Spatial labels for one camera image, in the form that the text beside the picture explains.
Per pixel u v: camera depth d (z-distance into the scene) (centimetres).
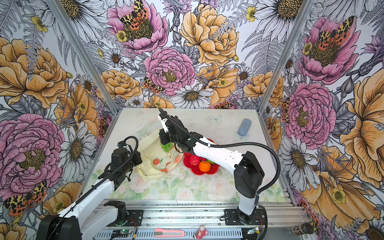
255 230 71
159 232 70
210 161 89
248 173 45
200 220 75
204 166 87
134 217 74
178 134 60
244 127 108
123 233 70
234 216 75
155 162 94
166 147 85
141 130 110
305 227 63
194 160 89
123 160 68
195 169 88
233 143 48
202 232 69
